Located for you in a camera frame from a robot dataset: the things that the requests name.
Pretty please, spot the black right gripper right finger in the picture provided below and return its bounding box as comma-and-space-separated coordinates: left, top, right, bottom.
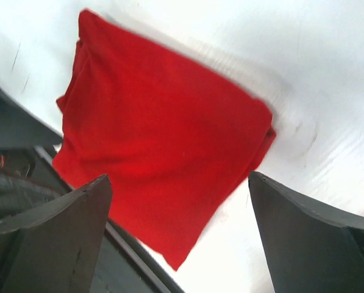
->
248, 172, 364, 292

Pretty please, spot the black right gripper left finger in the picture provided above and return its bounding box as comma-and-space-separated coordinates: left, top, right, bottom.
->
0, 175, 112, 292

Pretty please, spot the red t-shirt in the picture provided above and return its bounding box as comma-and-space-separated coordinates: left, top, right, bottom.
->
53, 9, 276, 269

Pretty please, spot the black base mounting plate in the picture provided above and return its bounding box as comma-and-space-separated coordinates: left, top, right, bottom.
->
0, 89, 180, 292

